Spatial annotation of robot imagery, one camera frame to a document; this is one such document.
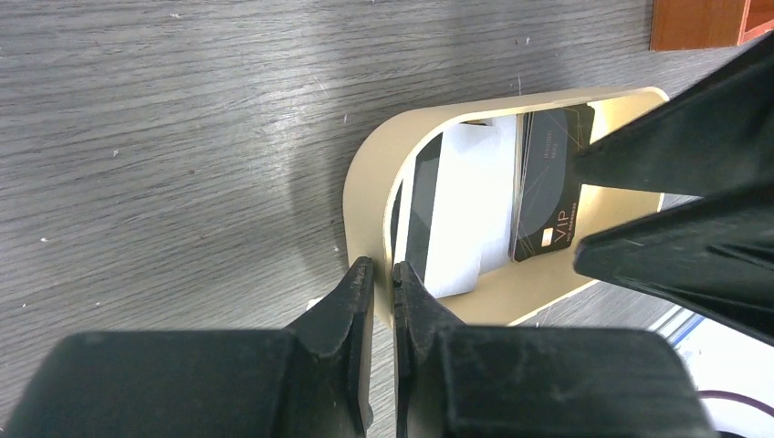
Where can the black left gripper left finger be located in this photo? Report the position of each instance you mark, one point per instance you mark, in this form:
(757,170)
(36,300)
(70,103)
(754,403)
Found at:
(308,379)

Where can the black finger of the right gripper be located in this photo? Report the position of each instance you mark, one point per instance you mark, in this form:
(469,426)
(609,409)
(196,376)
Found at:
(716,137)
(713,256)

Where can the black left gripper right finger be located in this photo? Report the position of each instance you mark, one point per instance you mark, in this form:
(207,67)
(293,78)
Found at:
(460,380)

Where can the white striped credit card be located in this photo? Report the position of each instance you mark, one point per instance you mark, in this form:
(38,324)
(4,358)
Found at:
(451,219)

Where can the dark patterned credit card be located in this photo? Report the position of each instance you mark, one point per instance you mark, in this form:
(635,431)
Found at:
(547,189)

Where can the beige oval tray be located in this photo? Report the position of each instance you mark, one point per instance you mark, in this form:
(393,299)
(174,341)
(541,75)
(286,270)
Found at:
(509,294)

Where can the orange compartment organizer box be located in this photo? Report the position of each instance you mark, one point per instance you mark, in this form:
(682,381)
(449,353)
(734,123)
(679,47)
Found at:
(704,24)

